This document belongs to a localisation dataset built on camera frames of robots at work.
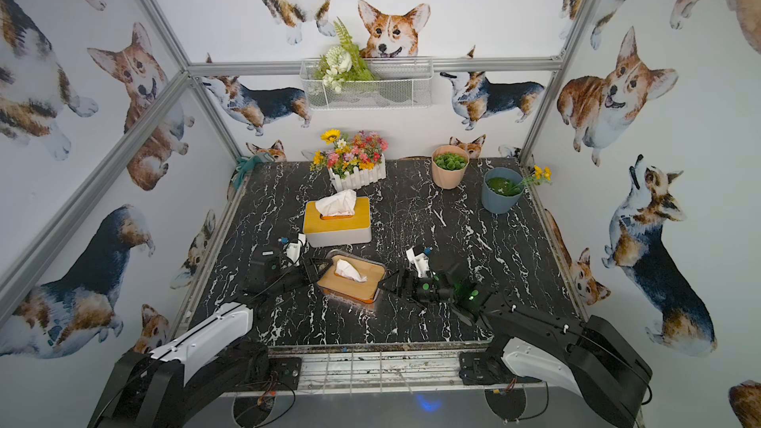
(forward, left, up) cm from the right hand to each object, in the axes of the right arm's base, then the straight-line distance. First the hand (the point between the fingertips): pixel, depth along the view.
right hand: (388, 280), depth 75 cm
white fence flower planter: (+42, +14, +1) cm, 44 cm away
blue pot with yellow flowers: (+36, -38, -8) cm, 54 cm away
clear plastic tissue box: (+3, +10, -4) cm, 11 cm away
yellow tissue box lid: (+21, +25, -5) cm, 33 cm away
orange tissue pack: (+5, +12, -4) cm, 14 cm away
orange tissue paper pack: (+25, +17, -2) cm, 30 cm away
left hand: (+9, +18, -4) cm, 20 cm away
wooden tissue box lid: (0, +13, -4) cm, 13 cm away
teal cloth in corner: (+54, +61, -12) cm, 82 cm away
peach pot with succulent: (+43, -20, -2) cm, 47 cm away
